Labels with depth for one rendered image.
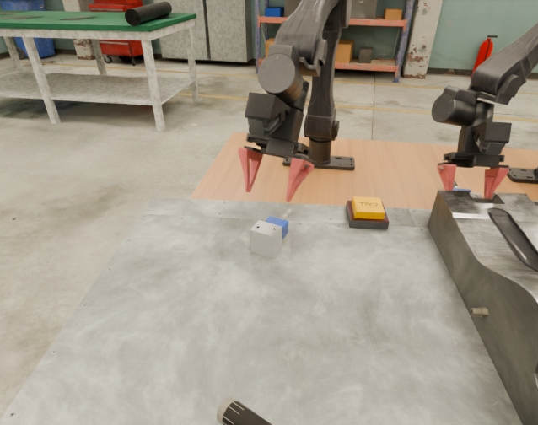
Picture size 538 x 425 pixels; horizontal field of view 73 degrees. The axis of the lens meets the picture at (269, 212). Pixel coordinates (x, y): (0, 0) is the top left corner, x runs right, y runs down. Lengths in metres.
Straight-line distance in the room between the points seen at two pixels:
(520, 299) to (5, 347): 1.75
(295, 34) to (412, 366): 0.53
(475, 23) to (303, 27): 5.54
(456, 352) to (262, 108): 0.45
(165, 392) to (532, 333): 0.45
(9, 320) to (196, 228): 1.33
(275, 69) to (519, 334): 0.47
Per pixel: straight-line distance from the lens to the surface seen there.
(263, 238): 0.66
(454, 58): 6.19
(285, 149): 0.60
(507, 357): 0.59
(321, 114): 0.94
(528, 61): 0.90
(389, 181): 0.99
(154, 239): 0.77
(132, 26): 3.44
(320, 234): 0.75
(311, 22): 0.69
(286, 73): 0.56
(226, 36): 6.13
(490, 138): 0.80
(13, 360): 1.81
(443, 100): 0.84
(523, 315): 0.55
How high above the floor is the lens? 1.25
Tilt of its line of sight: 33 degrees down
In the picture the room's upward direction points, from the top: straight up
